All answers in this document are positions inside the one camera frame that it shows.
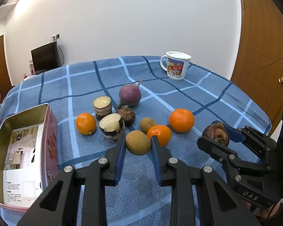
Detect dark passion fruit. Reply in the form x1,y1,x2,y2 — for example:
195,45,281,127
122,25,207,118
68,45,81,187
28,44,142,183
116,106,135,127
202,121,229,147

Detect brown kiwi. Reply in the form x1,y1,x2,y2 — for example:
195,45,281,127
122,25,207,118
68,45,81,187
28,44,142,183
140,117,156,134
125,130,151,156

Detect cut eggplant piece front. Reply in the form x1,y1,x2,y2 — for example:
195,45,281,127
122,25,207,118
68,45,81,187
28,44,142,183
99,113,125,143

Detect cut eggplant piece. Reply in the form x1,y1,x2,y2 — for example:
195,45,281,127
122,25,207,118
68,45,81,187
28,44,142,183
99,113,125,143
93,96,112,120

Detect orange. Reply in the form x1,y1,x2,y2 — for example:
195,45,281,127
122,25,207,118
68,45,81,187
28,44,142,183
75,113,96,135
169,109,195,133
147,125,172,147

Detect cut eggplant piece back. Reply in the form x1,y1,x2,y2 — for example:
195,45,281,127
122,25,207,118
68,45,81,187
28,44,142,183
93,96,112,120

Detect purple round radish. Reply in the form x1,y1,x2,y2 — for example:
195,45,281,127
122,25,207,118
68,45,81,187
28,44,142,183
117,78,144,109

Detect brown wooden door right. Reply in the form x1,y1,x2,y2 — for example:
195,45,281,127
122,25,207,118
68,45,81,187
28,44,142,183
231,0,283,133

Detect brown wooden door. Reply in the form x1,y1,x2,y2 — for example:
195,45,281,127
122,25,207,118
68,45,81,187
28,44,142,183
231,0,283,133
0,35,13,101

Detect blue checked tablecloth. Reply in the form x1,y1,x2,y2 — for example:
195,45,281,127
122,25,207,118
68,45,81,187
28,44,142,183
0,55,273,226

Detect pink tin box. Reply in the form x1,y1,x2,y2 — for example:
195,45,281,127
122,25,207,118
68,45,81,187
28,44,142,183
0,103,59,211

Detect white printed mug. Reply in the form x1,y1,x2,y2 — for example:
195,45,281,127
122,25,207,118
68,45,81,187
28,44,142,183
160,51,191,80

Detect black television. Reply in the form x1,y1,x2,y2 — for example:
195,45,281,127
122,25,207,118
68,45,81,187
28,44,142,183
31,42,61,75

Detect brown wooden door far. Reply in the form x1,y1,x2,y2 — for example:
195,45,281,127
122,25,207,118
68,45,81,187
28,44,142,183
0,35,13,101

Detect wall socket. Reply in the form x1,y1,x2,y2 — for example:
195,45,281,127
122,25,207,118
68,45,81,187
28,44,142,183
52,34,60,41

